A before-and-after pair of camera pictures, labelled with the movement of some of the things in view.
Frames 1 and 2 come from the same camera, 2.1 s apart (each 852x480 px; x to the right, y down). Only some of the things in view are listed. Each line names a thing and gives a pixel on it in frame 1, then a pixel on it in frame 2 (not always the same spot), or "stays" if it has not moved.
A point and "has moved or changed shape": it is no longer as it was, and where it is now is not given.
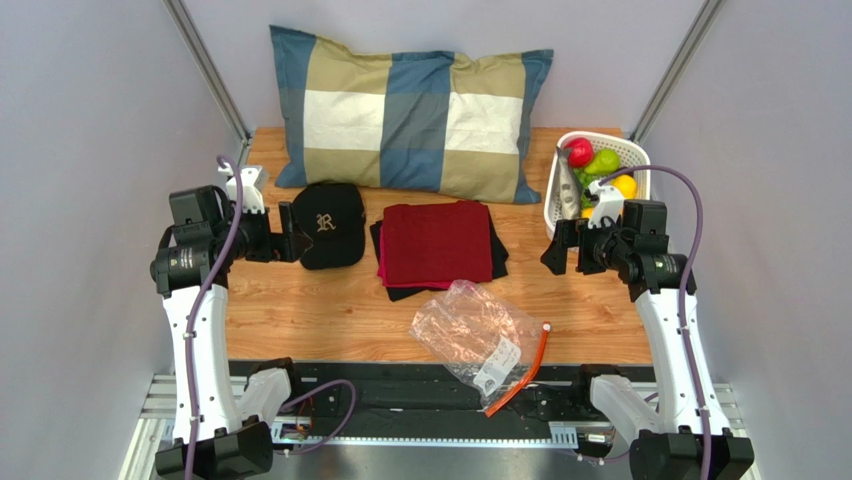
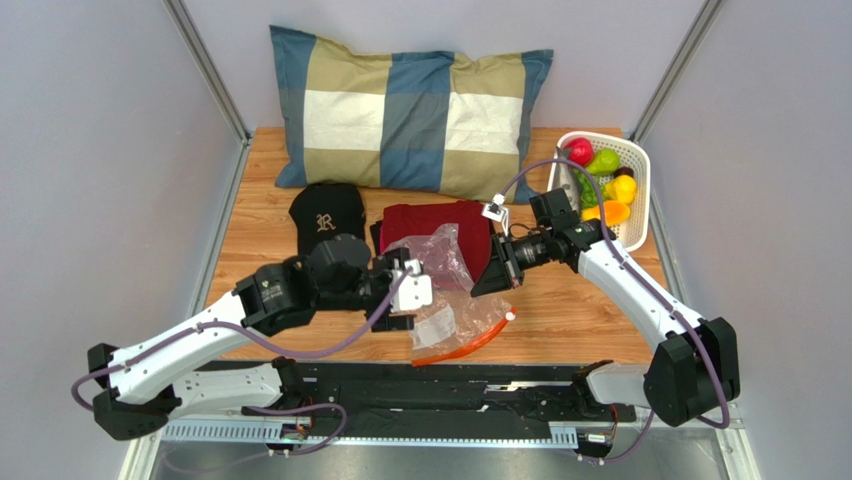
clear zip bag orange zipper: (492, 347) has moved or changed shape
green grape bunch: (583, 179) stays
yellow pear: (626, 185) stays
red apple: (580, 152) stays
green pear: (605, 160) stays
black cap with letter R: (332, 216) stays
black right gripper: (570, 238) → (504, 259)
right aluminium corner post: (686, 54) stays
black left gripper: (287, 246) → (391, 261)
